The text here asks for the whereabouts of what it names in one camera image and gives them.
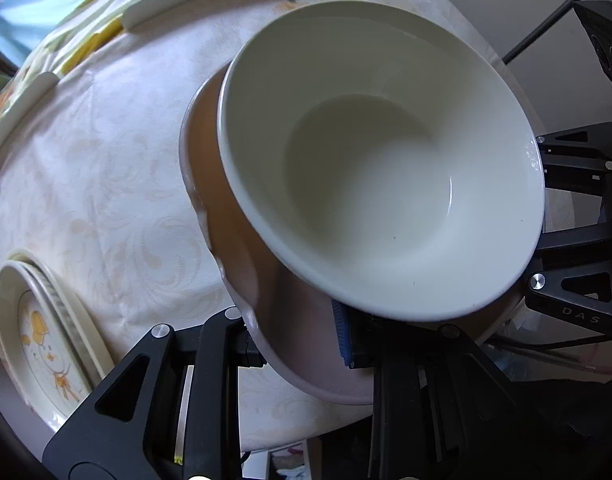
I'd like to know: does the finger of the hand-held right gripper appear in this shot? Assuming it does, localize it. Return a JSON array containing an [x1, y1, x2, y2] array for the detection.
[[534, 122, 612, 194], [523, 220, 612, 339]]

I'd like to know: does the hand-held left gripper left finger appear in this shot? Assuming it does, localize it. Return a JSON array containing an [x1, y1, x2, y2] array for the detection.
[[42, 306, 265, 480]]

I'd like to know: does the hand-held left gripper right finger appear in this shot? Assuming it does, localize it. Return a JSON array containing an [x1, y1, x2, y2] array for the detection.
[[331, 299, 576, 480]]

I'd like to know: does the pink bowl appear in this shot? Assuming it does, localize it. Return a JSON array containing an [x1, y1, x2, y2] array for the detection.
[[178, 60, 516, 406]]

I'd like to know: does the white ribbed bowl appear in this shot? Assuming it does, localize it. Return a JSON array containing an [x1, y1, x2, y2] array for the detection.
[[217, 0, 545, 323]]

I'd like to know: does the large white plate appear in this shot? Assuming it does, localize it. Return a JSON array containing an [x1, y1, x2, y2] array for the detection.
[[0, 252, 112, 436]]

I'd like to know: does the cream rimmed plate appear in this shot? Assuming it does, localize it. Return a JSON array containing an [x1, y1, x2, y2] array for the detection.
[[0, 260, 107, 433]]

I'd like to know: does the cream patterned tablecloth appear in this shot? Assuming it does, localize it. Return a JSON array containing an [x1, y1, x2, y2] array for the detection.
[[0, 0, 576, 456]]

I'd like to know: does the light blue sheer curtain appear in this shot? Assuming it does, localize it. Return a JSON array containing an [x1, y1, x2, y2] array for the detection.
[[0, 0, 118, 52]]

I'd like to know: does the black metal chair frame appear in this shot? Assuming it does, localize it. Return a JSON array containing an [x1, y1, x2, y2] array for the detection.
[[500, 0, 606, 63]]

